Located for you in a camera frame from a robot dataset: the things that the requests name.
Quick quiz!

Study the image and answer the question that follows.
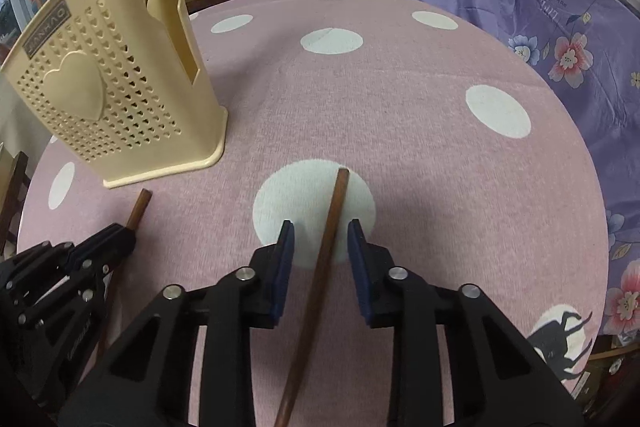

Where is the brown wooden chopstick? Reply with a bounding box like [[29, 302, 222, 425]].
[[96, 188, 153, 361], [274, 167, 350, 427]]

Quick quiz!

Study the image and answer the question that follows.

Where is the dark wooden stool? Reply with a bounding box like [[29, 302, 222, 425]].
[[1, 148, 30, 251]]

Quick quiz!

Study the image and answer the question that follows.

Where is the pink polka dot tablecloth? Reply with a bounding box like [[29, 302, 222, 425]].
[[18, 0, 607, 426]]

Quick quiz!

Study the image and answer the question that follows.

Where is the beige plastic utensil holder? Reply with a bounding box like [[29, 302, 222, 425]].
[[2, 0, 228, 188]]

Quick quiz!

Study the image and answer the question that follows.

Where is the purple floral cloth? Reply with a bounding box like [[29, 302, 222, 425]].
[[397, 0, 640, 338]]

